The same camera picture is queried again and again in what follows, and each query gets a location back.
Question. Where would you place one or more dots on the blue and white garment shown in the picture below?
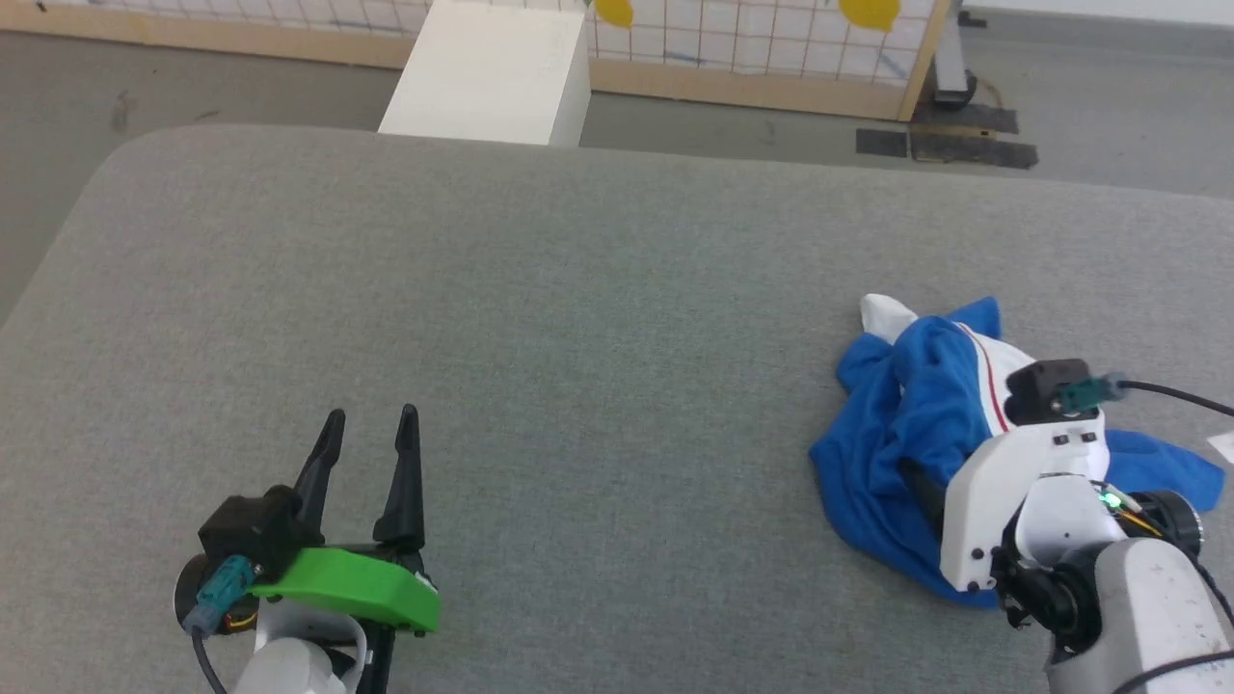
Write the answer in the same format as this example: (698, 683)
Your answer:
(892, 453)

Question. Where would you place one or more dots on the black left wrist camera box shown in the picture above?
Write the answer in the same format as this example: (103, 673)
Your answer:
(255, 528)

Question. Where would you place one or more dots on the wood framed grid panel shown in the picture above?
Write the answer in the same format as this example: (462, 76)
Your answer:
(752, 82)

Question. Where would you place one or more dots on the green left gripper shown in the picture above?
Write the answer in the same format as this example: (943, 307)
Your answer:
(362, 583)

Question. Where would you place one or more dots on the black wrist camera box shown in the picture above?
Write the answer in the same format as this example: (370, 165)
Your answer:
(255, 528)
(1039, 387)

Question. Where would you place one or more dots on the grey metal stand base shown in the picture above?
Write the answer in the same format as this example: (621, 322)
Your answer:
(952, 67)

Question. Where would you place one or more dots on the white paper label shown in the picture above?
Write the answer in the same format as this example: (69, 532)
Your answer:
(1224, 447)

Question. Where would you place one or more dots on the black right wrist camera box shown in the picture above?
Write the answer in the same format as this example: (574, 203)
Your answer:
(1039, 387)

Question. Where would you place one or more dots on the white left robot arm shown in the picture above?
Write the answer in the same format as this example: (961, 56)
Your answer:
(289, 665)

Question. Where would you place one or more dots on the small yellow sticker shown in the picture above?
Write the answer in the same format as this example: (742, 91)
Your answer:
(614, 10)

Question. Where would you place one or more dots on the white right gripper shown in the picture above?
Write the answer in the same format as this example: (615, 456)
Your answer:
(993, 487)

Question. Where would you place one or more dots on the white box cabinet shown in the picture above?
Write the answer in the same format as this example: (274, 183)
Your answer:
(492, 72)

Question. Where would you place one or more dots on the large yellow sticker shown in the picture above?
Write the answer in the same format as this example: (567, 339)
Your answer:
(870, 12)

